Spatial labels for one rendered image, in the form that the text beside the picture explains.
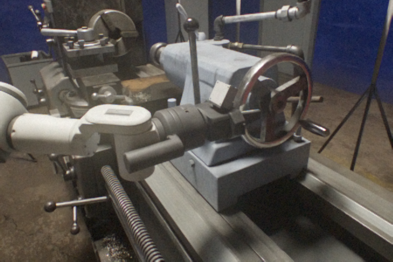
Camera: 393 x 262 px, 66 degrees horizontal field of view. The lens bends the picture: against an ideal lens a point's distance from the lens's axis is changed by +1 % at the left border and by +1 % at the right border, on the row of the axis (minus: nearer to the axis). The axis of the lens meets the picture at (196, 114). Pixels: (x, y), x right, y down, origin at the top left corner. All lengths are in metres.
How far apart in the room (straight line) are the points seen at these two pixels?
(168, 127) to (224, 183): 0.26
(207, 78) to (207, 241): 0.38
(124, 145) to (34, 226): 1.73
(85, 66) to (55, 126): 0.66
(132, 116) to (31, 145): 0.19
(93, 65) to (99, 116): 0.72
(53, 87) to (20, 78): 1.95
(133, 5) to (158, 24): 3.74
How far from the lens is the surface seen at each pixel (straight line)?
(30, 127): 0.58
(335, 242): 0.90
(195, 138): 0.54
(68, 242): 2.01
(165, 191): 0.82
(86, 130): 0.52
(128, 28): 1.81
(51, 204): 1.16
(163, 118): 0.52
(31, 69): 3.95
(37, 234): 2.14
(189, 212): 0.74
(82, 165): 1.15
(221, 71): 0.71
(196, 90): 0.70
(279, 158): 0.81
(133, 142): 0.50
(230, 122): 0.57
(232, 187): 0.74
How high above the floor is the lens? 1.34
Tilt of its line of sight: 24 degrees down
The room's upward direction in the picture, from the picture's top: 2 degrees counter-clockwise
